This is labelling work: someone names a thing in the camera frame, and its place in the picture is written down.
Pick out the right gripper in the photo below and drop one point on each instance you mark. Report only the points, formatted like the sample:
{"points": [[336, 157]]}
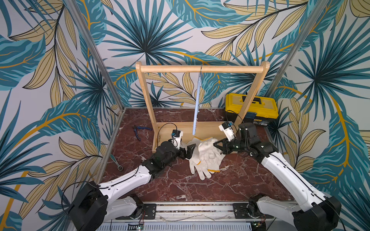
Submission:
{"points": [[226, 145]]}

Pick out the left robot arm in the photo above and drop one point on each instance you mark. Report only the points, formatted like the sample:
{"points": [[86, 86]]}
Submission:
{"points": [[97, 203]]}

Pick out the wooden hanging rack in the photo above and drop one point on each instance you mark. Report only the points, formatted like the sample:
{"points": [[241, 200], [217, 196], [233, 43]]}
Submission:
{"points": [[205, 129]]}

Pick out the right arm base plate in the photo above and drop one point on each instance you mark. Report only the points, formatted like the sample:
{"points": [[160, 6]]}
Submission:
{"points": [[245, 210]]}

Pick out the teal wrench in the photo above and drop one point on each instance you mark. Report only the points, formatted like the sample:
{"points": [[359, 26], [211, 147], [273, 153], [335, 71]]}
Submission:
{"points": [[119, 167]]}

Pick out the light blue clip hanger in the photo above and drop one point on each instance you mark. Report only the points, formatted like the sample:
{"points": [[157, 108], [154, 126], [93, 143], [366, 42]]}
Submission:
{"points": [[195, 119]]}

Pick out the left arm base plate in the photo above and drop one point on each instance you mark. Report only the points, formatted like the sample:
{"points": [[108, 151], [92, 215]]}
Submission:
{"points": [[144, 211]]}

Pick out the white glove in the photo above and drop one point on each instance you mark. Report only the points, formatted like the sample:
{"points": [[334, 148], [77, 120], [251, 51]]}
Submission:
{"points": [[204, 168], [195, 141], [211, 155]]}

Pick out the white glove back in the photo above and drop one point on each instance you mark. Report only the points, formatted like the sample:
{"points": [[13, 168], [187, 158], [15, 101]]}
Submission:
{"points": [[195, 141]]}

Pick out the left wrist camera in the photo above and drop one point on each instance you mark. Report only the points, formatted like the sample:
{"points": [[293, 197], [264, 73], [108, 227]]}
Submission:
{"points": [[176, 138]]}

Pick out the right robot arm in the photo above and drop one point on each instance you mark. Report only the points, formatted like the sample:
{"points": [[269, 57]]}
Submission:
{"points": [[314, 210]]}

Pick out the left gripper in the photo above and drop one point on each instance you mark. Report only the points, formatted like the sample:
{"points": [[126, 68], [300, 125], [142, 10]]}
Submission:
{"points": [[189, 152]]}

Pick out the yellow black toolbox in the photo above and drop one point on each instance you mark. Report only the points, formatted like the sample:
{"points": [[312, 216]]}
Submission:
{"points": [[261, 112]]}

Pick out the white glove bottom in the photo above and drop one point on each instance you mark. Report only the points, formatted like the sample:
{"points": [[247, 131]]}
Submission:
{"points": [[204, 168]]}

